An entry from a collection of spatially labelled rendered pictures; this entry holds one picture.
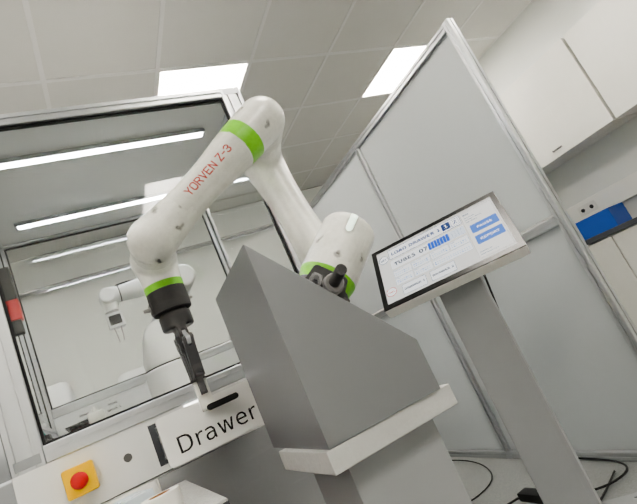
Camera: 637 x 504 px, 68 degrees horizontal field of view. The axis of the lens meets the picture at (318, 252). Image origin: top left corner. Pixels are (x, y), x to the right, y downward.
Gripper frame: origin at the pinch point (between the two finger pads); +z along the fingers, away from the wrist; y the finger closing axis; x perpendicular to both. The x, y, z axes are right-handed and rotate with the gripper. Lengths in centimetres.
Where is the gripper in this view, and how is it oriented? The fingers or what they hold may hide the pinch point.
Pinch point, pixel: (204, 394)
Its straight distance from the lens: 115.1
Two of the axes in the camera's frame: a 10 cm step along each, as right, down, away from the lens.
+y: 3.6, -3.7, -8.6
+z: 4.1, 8.9, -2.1
